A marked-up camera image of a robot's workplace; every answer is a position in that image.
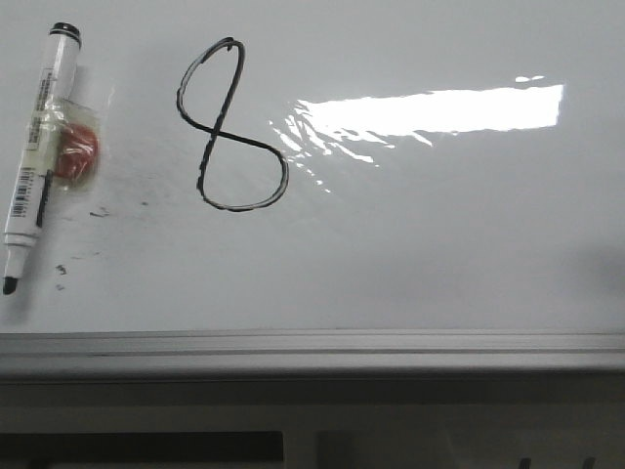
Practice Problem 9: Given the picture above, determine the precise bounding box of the white whiteboard marker with tape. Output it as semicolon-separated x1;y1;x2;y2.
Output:
3;22;100;295

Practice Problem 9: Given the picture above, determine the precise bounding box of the white whiteboard with aluminium frame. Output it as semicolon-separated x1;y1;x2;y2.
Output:
1;1;624;381

